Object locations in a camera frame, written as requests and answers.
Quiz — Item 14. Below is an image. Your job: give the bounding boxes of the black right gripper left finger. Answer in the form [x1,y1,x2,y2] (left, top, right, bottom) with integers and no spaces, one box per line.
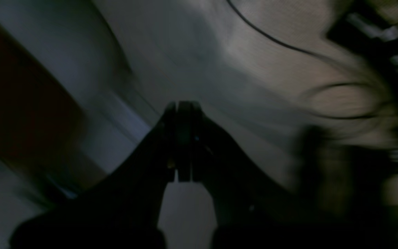
[10,102,176,249]

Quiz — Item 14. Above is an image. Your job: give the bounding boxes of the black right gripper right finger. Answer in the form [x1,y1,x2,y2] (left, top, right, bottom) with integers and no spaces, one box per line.
[177,101,395,249]

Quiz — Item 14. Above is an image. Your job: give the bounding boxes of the thin black cable on floor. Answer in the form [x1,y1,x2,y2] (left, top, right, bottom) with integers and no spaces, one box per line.
[226,0,386,121]

